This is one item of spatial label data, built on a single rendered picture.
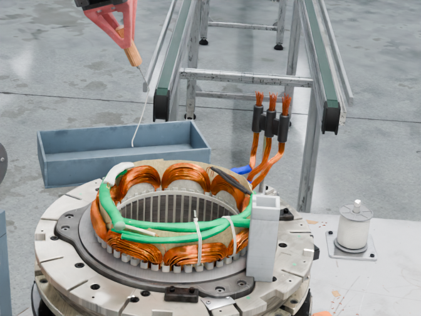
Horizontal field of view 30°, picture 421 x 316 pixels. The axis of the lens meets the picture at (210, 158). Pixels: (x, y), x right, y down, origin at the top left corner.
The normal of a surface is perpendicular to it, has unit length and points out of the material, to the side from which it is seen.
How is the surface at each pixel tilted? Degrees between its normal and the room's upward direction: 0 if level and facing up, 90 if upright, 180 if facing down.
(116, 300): 0
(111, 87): 0
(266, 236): 90
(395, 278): 0
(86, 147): 90
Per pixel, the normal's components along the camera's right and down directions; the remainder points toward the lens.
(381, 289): 0.06, -0.90
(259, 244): -0.05, 0.44
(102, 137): 0.29, 0.44
